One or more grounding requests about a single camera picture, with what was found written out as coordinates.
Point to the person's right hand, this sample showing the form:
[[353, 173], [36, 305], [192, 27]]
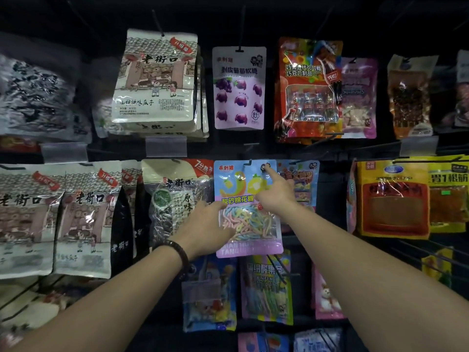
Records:
[[280, 196]]

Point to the person's left hand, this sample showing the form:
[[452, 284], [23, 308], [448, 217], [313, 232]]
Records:
[[199, 230]]

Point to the person's left thumb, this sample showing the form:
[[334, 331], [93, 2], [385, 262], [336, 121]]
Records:
[[226, 237]]

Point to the pastel sour candy packet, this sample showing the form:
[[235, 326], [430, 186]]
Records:
[[249, 230]]

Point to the person's left forearm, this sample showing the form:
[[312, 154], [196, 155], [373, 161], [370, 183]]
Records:
[[110, 304]]

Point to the person's right forearm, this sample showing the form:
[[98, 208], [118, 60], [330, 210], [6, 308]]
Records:
[[366, 274]]

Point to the blue toy candy packet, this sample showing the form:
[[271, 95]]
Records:
[[210, 296]]

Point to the clear window seed packet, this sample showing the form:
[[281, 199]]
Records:
[[172, 201]]

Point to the pink green strip candy packet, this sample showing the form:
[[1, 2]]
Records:
[[265, 289]]

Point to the blue colourful gummy packet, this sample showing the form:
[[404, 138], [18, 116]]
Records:
[[306, 179]]

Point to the black seed packet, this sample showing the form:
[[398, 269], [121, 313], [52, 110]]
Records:
[[122, 234]]

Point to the clear price tag holder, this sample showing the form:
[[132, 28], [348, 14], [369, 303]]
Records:
[[166, 146], [64, 152], [418, 146]]

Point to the pink blue candy packet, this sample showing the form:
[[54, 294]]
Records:
[[263, 342]]

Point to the pink marshmallow packet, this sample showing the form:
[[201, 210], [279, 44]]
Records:
[[326, 296]]

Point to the thin pink packet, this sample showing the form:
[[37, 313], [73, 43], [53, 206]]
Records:
[[351, 197]]

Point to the pale blue candy packet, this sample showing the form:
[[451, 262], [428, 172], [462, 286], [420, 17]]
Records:
[[317, 340]]

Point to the cream seed packet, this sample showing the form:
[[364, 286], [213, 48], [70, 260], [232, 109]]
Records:
[[88, 219], [25, 223]]

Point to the purple grape gummy packet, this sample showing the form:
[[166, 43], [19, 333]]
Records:
[[239, 87]]

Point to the orange bottle candy packet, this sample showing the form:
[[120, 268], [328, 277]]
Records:
[[307, 91]]

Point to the stack of cream seed packets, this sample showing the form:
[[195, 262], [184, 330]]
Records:
[[157, 84]]

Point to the yellow orange snack packet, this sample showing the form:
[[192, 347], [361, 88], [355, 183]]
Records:
[[394, 201]]

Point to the blurred white packet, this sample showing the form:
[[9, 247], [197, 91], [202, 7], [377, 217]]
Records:
[[102, 106]]

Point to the black peg hook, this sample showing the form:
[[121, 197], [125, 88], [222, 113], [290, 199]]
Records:
[[158, 23], [240, 32]]

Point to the small yellow packet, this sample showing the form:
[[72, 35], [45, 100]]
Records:
[[438, 267]]

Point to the cream packets pile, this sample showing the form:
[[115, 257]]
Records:
[[25, 311]]

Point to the yellow green label packet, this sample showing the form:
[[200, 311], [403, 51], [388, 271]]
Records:
[[449, 194]]

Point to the brown dried snack packet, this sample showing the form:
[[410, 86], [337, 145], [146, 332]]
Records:
[[410, 98]]

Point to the grey white snack packet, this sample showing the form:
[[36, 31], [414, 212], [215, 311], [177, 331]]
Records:
[[36, 98]]

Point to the pale edge snack packet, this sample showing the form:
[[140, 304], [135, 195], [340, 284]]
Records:
[[463, 87]]

